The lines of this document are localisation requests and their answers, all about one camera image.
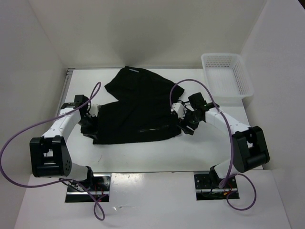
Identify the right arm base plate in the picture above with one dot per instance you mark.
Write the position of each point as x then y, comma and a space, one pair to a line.
205, 190

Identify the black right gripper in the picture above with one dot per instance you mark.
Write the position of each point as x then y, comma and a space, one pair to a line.
185, 122

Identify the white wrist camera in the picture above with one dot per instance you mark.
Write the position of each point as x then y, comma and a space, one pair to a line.
179, 110
94, 109

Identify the black shorts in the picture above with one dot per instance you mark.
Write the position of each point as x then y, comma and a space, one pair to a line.
142, 111

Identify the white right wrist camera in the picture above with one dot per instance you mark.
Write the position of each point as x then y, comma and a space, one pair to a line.
179, 110

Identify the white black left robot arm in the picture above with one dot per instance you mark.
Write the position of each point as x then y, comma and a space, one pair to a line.
38, 149

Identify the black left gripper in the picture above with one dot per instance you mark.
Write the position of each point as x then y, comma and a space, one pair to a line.
91, 133

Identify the white plastic mesh basket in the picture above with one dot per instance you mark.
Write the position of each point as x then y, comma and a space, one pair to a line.
226, 76

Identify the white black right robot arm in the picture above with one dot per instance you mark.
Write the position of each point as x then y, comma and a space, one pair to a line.
248, 148

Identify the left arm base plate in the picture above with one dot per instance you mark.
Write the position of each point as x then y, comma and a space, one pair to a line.
99, 188

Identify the aluminium table edge rail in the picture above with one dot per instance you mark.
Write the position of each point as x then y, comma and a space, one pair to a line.
63, 95

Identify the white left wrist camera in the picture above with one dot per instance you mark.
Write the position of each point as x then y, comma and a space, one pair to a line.
94, 109

